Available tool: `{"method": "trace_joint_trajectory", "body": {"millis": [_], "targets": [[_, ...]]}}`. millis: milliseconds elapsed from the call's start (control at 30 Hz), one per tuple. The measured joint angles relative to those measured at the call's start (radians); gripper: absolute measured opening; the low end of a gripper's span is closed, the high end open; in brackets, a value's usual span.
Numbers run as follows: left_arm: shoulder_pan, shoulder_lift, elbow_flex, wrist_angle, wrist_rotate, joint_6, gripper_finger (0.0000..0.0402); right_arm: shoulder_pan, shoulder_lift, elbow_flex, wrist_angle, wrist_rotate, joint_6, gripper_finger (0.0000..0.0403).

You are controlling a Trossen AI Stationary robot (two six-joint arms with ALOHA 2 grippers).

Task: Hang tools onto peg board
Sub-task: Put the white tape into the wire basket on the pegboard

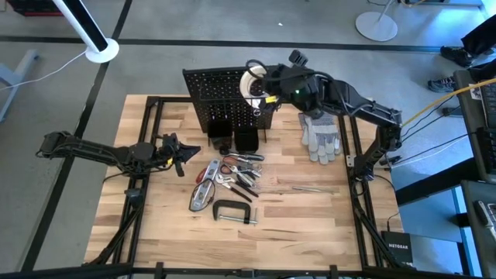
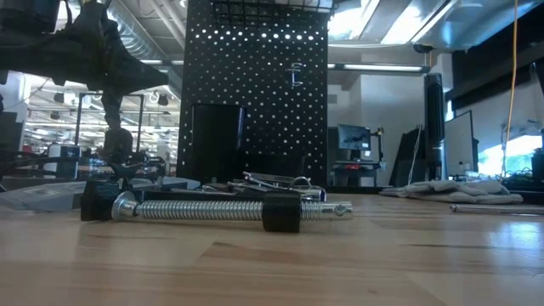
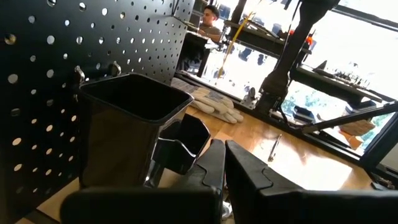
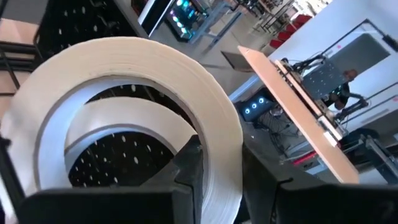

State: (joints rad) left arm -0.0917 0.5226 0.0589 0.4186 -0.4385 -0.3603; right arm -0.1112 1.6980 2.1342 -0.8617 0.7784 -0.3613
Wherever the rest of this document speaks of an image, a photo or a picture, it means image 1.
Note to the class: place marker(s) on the grey desk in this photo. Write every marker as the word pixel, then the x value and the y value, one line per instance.
pixel 476 252

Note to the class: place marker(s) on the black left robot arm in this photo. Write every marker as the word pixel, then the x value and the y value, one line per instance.
pixel 85 149

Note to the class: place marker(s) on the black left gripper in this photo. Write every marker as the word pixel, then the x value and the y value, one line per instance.
pixel 170 151

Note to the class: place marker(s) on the white round stand base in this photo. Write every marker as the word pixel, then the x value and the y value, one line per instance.
pixel 376 27

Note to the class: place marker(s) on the silver pliers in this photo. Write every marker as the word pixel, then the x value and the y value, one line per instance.
pixel 248 170

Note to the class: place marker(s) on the black desk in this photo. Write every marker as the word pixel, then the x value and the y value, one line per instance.
pixel 470 135

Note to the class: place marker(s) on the black desk beam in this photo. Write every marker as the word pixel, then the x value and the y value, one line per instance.
pixel 434 182

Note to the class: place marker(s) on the blue desk leg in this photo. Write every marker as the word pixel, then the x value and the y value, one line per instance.
pixel 465 240

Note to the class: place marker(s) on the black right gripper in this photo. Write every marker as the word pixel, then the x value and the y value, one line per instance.
pixel 283 79

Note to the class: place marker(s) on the black Netgear router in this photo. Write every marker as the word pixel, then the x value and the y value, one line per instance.
pixel 397 248

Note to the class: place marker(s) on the silver pegboard hook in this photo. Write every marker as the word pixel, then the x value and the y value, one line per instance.
pixel 257 113

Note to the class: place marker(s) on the red utility knife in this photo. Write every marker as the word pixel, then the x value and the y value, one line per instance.
pixel 200 175

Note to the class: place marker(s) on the black crate red trim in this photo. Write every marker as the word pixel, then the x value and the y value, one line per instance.
pixel 35 7

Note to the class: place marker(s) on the black plastic bin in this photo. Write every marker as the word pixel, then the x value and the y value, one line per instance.
pixel 219 135
pixel 246 140

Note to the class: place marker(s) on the black C-clamp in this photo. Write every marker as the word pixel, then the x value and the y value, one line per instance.
pixel 217 205

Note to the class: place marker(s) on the grey striped work glove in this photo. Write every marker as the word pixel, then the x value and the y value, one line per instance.
pixel 319 135

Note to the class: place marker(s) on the black laptop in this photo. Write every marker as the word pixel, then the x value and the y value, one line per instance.
pixel 490 104

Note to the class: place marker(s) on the white floor lamp base left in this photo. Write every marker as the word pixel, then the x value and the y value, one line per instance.
pixel 83 27

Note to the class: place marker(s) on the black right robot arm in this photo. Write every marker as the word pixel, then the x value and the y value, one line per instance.
pixel 348 97

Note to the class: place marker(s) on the person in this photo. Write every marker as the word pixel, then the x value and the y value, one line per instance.
pixel 457 56

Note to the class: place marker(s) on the silver extension bar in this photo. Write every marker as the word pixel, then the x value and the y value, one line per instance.
pixel 310 189

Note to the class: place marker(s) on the grey desk leg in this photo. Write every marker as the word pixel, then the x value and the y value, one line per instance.
pixel 27 62

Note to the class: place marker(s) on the black bag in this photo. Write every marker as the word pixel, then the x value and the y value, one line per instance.
pixel 480 71

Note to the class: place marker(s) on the black metal pegboard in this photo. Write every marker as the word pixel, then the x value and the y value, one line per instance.
pixel 217 85

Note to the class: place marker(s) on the silver handheld phone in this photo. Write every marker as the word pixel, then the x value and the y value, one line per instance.
pixel 482 213

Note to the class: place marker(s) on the white tape roll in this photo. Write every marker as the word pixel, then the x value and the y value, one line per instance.
pixel 245 91

